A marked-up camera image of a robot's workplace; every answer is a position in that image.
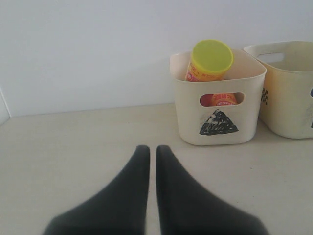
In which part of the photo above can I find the pink Lays chips can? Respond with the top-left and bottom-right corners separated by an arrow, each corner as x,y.
185,39 -> 234,82

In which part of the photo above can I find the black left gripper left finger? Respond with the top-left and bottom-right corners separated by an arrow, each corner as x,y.
44,145 -> 150,235

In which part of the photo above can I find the cream bin hexagon mark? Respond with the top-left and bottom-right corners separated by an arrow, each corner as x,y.
244,41 -> 313,139

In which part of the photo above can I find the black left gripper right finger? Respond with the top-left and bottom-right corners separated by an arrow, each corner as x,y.
156,145 -> 269,235

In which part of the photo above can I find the cream bin triangle mark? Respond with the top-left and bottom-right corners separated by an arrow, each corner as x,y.
169,49 -> 267,145

